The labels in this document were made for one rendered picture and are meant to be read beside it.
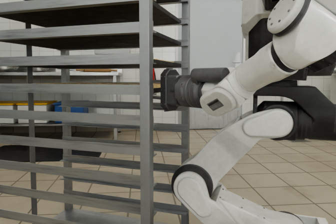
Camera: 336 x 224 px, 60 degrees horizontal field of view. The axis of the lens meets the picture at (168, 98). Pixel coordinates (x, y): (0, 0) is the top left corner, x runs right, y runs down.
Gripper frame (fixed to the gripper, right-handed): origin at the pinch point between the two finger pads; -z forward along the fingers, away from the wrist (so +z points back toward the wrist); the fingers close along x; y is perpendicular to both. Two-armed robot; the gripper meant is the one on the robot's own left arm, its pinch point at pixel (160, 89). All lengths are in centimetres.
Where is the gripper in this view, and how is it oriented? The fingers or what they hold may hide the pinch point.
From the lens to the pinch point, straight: 88.0
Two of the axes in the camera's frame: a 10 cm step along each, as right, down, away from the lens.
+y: -7.4, 0.5, -6.7
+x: 0.0, -10.0, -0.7
